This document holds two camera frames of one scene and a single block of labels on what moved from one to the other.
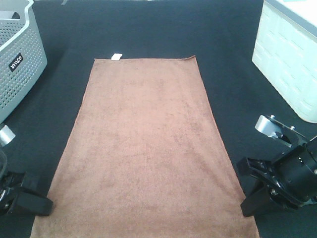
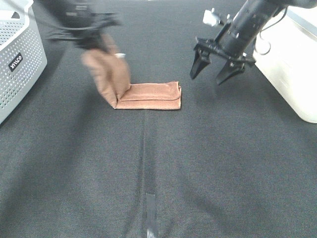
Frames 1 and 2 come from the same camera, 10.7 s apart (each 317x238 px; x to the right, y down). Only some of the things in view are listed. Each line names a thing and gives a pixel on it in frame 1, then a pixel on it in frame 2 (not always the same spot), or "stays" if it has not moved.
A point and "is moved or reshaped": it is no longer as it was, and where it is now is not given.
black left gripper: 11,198 to 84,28
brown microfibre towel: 144,158 is moved or reshaped
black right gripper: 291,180 to 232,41
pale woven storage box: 285,50 stays
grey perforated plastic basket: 23,53 stays
